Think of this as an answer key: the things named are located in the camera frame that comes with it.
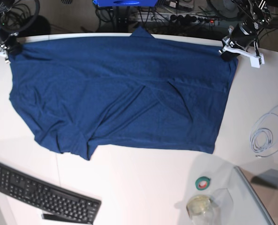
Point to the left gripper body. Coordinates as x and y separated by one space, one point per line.
241 37

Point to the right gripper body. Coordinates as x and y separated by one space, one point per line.
9 41

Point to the dark blue t-shirt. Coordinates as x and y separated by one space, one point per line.
137 91

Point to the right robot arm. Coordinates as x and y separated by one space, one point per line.
15 17

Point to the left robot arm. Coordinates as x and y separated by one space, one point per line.
253 16

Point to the black power strip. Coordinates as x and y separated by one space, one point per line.
185 19

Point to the blue box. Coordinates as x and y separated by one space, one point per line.
116 3

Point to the green electrical tape roll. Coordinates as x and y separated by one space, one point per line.
202 183

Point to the glass panel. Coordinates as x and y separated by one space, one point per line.
264 181

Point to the clear glass jar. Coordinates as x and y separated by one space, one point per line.
200 210

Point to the black computer keyboard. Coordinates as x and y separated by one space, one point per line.
58 204

